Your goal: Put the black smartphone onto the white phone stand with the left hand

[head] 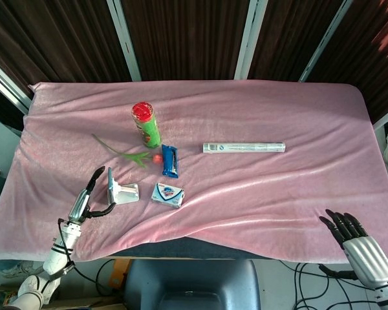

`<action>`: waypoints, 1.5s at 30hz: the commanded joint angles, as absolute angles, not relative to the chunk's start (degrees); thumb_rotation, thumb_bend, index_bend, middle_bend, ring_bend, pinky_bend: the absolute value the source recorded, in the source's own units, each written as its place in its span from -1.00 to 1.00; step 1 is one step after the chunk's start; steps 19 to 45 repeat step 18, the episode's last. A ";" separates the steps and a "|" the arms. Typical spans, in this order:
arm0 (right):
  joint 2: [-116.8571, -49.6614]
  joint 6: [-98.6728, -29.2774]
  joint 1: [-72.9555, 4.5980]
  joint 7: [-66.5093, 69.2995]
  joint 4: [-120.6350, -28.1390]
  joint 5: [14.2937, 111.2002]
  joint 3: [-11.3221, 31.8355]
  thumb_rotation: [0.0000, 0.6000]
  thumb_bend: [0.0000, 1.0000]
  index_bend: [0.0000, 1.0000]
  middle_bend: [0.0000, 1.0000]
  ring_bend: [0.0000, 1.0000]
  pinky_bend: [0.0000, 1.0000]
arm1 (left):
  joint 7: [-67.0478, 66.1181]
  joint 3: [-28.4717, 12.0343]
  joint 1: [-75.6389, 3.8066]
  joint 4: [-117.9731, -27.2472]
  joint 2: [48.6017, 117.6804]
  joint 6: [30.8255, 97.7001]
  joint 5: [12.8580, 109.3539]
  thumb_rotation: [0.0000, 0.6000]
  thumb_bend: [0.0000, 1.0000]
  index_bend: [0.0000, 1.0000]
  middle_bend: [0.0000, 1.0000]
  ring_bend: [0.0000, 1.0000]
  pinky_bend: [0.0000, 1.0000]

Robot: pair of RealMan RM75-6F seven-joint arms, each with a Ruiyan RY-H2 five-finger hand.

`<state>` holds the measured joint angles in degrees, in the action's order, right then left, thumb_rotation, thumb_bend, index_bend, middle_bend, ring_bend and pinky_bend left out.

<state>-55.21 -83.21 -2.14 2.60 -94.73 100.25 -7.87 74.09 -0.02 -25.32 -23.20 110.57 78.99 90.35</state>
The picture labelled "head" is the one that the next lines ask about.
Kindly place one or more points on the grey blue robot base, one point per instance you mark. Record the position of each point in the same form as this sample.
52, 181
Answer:
194, 285

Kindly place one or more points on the long white wrapped tube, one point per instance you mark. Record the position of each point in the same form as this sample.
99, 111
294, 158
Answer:
244, 147

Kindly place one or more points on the pink velvet cloth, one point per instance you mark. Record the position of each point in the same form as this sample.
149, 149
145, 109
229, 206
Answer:
245, 193

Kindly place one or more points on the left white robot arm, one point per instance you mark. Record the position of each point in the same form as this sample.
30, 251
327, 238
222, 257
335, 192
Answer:
56, 258

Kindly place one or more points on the blue snack packet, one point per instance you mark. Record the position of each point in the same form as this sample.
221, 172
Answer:
170, 161

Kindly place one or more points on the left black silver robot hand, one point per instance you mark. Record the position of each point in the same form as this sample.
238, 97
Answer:
82, 200

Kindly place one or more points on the green chips can red lid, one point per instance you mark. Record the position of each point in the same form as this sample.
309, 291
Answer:
147, 126

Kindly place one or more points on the brown pleated folding screen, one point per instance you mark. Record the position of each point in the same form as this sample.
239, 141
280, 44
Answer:
187, 35

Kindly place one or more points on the artificial flower with green stem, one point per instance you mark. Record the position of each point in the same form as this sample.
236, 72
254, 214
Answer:
132, 155

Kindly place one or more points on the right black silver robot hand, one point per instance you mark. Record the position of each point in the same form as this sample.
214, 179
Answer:
362, 248

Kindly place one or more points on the white blue soap box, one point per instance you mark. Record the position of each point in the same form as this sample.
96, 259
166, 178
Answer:
168, 194

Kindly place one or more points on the black smartphone with teal edge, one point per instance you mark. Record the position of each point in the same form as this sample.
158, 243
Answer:
110, 185

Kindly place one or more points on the white screen frame post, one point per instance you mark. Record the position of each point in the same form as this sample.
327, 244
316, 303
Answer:
246, 38
323, 42
124, 38
6, 85

